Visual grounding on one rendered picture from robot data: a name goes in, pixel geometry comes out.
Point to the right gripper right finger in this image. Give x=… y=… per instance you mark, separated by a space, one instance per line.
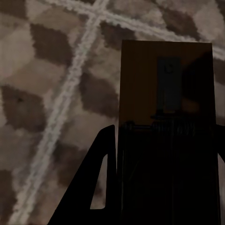
x=220 y=140

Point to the mousetrap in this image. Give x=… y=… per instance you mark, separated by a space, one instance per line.
x=167 y=159

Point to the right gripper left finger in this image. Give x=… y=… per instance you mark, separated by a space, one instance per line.
x=74 y=207

